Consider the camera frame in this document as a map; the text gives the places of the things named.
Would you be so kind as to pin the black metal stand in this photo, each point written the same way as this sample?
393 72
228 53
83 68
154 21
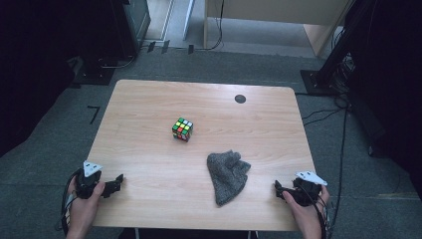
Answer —
320 81

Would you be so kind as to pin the grey fluffy glove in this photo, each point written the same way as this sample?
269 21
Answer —
227 179

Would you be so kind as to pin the person's left hand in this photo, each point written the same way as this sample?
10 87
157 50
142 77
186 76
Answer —
83 212

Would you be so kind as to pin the black cabinet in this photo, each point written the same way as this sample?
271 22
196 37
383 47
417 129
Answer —
132 26

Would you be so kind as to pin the person's right hand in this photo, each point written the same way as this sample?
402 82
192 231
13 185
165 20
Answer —
310 215

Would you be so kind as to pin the beige wooden furniture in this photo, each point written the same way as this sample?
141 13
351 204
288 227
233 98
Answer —
272 11

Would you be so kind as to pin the black curtain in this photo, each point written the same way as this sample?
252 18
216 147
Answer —
394 83
40 66

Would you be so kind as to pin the dark round table grommet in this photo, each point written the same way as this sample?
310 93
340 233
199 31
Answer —
240 99

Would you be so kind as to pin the multicoloured puzzle cube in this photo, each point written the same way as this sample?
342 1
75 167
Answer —
182 129

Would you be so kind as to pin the black corner tape mark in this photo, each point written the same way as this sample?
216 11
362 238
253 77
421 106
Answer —
94 113

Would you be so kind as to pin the black floor base plate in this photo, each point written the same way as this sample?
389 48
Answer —
94 74

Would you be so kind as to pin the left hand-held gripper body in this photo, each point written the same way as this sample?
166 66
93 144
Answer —
87 186

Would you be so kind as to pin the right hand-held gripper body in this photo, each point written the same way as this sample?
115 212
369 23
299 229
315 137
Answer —
307 191

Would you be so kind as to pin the small black tape piece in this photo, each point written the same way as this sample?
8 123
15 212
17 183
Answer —
191 49
165 47
151 47

